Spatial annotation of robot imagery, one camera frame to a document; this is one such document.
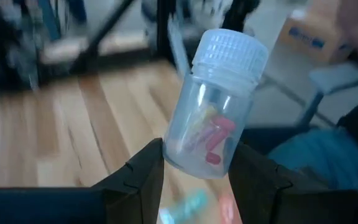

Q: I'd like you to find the person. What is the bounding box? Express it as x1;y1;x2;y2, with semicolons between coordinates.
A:
267;82;358;191

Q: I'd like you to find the pink pill bottle white cap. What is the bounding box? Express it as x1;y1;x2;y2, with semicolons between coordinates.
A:
218;193;236;224

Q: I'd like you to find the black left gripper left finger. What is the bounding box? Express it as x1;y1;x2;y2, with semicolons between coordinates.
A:
91;138;165;224

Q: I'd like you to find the grey chair base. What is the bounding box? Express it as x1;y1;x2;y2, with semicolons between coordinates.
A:
295;65;358;127

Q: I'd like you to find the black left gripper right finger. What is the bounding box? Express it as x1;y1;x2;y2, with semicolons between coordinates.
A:
228;142;358;224

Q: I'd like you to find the clear bottle with pink pills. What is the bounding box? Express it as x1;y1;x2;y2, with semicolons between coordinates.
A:
162;28;270;180

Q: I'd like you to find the cardboard box blue print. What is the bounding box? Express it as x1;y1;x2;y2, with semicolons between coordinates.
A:
277;8;356;65

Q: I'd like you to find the green pill bottle white cap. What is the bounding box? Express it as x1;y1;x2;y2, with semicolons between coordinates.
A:
158;189;210;224

